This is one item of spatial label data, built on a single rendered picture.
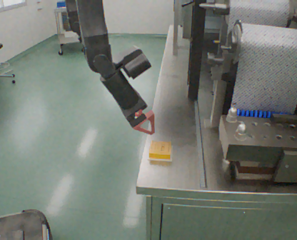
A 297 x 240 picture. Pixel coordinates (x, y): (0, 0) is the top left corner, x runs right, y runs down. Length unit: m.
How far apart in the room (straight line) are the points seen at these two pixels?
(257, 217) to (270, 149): 0.25
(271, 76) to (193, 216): 0.52
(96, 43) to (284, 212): 0.75
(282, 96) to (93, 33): 0.64
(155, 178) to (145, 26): 5.88
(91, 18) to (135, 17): 5.93
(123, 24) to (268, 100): 5.88
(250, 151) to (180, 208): 0.28
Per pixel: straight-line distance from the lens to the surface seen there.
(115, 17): 6.58
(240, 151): 0.73
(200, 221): 0.86
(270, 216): 0.89
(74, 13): 1.05
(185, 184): 0.74
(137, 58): 0.61
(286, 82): 0.88
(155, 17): 6.40
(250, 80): 0.84
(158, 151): 0.81
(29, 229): 1.56
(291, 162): 0.78
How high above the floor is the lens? 1.44
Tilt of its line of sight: 32 degrees down
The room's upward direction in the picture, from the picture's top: straight up
